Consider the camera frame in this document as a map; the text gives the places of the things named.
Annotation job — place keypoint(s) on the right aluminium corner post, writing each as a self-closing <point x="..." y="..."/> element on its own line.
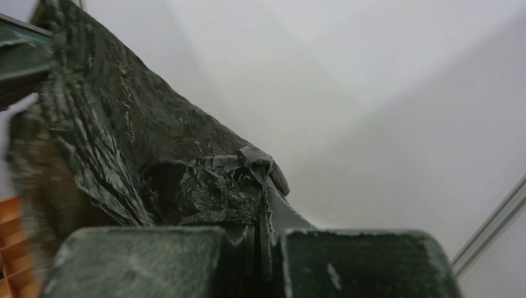
<point x="490" y="229"/>

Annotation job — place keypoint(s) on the orange compartment tray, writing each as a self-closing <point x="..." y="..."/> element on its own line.
<point x="18" y="278"/>

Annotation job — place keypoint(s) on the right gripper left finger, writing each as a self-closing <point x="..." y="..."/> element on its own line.
<point x="183" y="261"/>

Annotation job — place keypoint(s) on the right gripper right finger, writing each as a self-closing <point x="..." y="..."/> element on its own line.
<point x="300" y="260"/>

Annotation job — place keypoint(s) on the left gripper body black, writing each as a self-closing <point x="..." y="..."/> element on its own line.
<point x="25" y="60"/>

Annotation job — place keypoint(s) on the black plastic trash bag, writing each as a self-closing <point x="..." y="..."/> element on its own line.
<point x="109" y="142"/>

